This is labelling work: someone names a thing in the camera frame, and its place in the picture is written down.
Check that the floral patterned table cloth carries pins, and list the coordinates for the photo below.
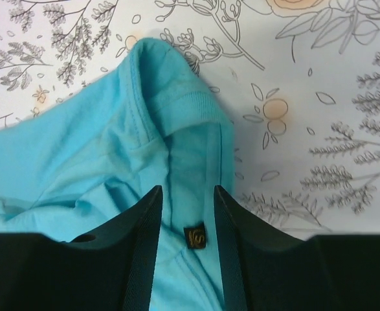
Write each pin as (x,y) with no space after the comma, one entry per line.
(299,79)

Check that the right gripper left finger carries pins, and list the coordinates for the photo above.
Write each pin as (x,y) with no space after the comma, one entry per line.
(108,268)

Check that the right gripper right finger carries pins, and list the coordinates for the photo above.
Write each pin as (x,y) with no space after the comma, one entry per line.
(263,268)

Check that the turquoise t shirt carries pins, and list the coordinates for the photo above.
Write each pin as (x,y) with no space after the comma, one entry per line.
(149,122)

